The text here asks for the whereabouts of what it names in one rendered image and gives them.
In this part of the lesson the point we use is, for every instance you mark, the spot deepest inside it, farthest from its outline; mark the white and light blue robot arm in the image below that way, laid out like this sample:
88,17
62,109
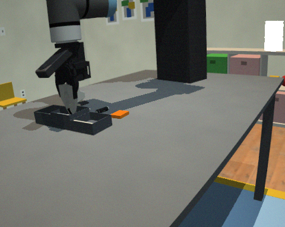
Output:
64,24

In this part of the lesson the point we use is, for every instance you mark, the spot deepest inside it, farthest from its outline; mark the dark grey bins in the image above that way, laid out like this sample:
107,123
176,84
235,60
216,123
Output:
83,121

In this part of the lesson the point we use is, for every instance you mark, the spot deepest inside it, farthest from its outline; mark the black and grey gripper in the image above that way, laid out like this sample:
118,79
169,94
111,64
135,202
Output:
68,74

